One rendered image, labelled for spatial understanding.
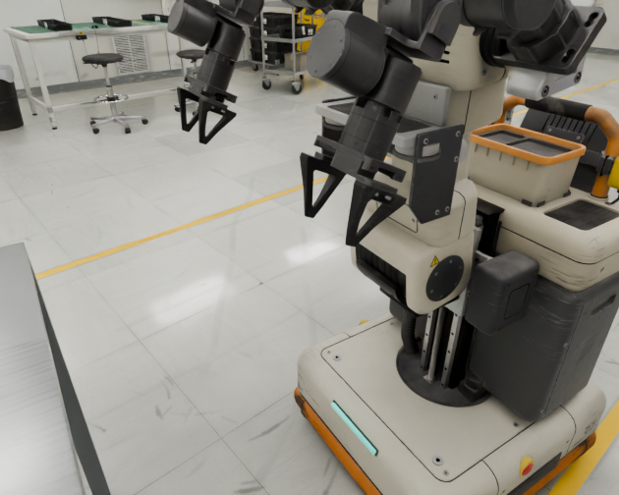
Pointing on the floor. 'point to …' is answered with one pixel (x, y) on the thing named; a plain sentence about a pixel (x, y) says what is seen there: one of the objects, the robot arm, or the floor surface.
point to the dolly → (274, 55)
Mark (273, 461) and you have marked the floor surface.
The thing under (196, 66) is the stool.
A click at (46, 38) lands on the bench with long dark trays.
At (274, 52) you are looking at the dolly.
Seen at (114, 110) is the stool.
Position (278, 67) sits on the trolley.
